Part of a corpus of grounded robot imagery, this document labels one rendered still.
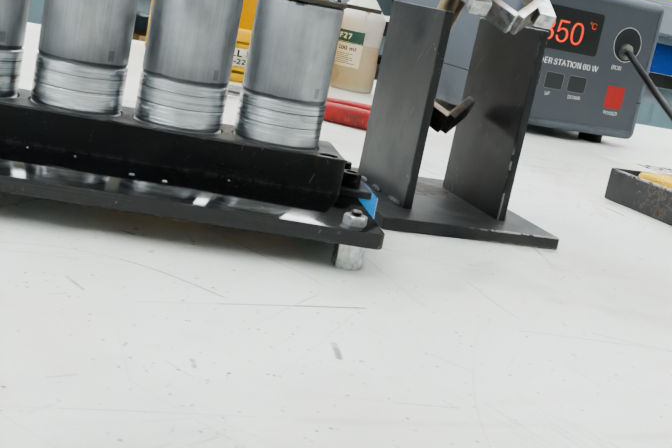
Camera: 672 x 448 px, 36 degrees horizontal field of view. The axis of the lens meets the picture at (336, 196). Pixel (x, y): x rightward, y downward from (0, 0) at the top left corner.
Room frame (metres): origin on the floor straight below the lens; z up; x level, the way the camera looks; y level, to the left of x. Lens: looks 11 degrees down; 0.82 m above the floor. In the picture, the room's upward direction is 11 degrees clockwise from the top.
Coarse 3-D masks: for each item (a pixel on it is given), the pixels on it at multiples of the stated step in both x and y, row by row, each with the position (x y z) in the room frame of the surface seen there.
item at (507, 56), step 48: (480, 0) 0.31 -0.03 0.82; (528, 0) 0.33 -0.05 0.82; (384, 48) 0.36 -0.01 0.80; (432, 48) 0.32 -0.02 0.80; (480, 48) 0.37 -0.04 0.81; (528, 48) 0.33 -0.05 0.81; (384, 96) 0.35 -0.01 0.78; (432, 96) 0.32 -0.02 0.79; (480, 96) 0.36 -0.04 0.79; (528, 96) 0.33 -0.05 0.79; (384, 144) 0.34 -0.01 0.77; (480, 144) 0.35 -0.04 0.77; (384, 192) 0.33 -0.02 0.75; (432, 192) 0.36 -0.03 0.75; (480, 192) 0.34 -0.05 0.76; (480, 240) 0.31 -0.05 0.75; (528, 240) 0.32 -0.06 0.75
